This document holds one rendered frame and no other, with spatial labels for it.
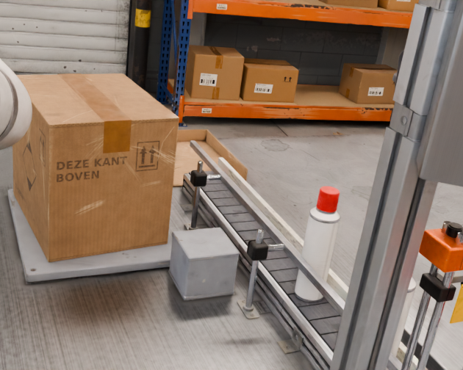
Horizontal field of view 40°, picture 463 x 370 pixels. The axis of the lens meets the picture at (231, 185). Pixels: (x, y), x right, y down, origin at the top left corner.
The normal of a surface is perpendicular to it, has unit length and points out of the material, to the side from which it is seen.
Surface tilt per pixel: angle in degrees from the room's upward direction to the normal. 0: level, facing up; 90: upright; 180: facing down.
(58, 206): 90
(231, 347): 0
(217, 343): 0
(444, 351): 0
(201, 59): 90
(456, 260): 90
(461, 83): 90
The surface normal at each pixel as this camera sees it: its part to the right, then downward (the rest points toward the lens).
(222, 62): 0.24, 0.42
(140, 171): 0.48, 0.41
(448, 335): 0.12, -0.91
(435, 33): -0.92, 0.05
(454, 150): -0.22, 0.37
